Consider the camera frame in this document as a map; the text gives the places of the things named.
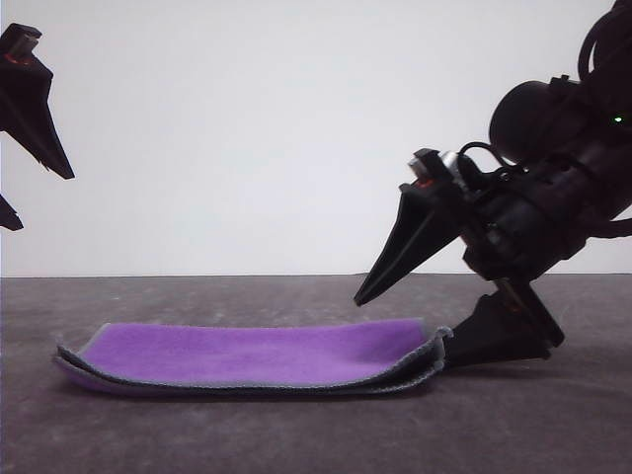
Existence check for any purple towel with grey hem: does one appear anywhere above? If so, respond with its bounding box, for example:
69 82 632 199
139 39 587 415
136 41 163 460
52 317 453 397

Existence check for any grey table cloth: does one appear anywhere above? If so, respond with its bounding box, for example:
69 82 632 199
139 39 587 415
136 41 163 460
0 272 632 474

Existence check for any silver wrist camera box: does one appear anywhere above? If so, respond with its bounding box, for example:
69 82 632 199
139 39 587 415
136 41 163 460
439 149 469 192

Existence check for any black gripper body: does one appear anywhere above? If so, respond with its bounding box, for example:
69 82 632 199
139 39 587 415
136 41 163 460
0 23 44 68
399 148 614 360

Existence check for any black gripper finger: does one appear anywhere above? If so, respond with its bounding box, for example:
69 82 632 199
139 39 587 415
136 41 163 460
353 184 466 305
445 289 550 370
0 54 76 181
0 194 25 233

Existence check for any black camera cable loop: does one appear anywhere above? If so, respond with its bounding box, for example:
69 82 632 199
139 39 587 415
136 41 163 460
457 141 517 175

